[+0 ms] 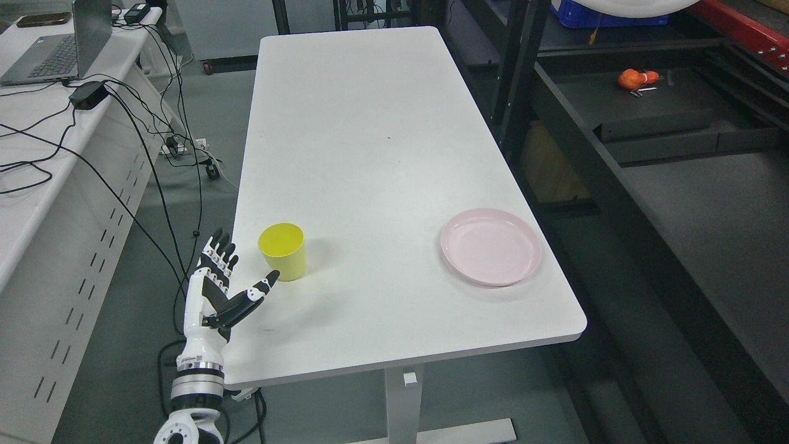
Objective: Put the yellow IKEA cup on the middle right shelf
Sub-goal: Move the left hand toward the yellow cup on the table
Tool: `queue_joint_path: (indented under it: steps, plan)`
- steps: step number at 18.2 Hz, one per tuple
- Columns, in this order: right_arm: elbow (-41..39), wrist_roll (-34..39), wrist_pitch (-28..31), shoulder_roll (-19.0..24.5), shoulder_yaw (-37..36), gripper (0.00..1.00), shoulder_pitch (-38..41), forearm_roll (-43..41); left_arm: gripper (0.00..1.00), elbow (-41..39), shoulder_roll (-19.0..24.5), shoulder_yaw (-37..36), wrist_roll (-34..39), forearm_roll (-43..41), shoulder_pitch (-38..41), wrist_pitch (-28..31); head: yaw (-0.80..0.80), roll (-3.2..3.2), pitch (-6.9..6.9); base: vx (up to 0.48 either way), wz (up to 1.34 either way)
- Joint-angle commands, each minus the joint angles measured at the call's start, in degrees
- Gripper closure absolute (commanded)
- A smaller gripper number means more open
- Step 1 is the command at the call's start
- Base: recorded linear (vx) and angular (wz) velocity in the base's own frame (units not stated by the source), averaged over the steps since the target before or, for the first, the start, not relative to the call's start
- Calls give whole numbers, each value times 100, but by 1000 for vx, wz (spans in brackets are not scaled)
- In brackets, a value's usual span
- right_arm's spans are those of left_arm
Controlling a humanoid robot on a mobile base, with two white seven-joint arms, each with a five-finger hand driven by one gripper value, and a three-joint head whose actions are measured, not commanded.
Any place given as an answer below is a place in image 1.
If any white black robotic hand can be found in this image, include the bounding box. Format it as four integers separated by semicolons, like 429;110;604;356
176;228;280;371

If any yellow plastic cup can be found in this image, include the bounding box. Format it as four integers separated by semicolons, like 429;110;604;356
258;223;306;282

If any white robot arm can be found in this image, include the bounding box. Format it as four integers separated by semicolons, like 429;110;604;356
154;361;224;443

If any black metal shelf rack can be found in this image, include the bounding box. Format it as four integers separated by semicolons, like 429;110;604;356
445;1;787;443

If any white perforated side desk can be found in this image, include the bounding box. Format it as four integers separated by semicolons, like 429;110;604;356
1;26;176;443

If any white standing desk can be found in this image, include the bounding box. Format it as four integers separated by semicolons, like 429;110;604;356
223;27;587;443

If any black power adapter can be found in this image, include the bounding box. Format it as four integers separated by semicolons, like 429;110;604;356
68;81;109;110

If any pink plastic plate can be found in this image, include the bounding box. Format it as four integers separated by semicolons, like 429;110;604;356
439;208;543;287

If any grey laptop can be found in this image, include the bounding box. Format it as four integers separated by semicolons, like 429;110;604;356
2;1;112;86

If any black smartphone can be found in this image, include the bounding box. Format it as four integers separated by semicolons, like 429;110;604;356
16;12;72;28

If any blue plastic crate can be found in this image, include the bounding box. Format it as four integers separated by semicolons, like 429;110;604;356
550;1;669;29

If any orange toy object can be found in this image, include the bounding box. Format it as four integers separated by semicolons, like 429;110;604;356
617;68;661;92

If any red metal beam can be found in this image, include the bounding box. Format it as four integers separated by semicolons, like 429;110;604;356
688;1;788;79

